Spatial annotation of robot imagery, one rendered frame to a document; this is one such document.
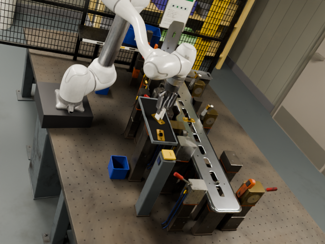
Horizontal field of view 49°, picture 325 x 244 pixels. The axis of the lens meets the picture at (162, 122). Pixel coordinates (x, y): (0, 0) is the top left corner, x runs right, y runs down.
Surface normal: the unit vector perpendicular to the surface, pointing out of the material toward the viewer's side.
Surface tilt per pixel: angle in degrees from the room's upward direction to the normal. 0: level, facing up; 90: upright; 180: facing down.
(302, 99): 90
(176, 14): 90
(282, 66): 90
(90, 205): 0
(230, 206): 0
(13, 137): 0
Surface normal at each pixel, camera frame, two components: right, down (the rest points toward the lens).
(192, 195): 0.24, 0.65
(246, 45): -0.87, 0.00
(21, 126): 0.33, -0.75
